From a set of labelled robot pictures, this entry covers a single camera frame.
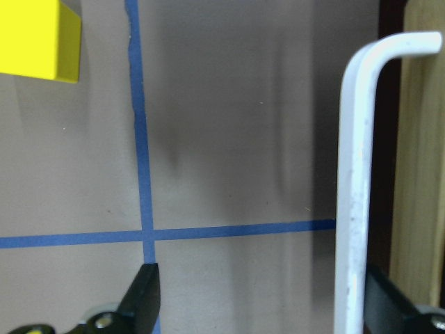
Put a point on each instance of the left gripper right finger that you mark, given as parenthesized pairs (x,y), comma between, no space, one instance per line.
(388,310)

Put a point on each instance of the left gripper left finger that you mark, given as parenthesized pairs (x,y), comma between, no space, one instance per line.
(137,312)

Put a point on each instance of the dark wooden drawer box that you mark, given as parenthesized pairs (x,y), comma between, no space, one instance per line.
(406,229)

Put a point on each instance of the white drawer handle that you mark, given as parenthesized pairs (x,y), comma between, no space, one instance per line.
(356,123)

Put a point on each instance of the yellow block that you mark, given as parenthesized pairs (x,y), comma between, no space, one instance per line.
(40,39)

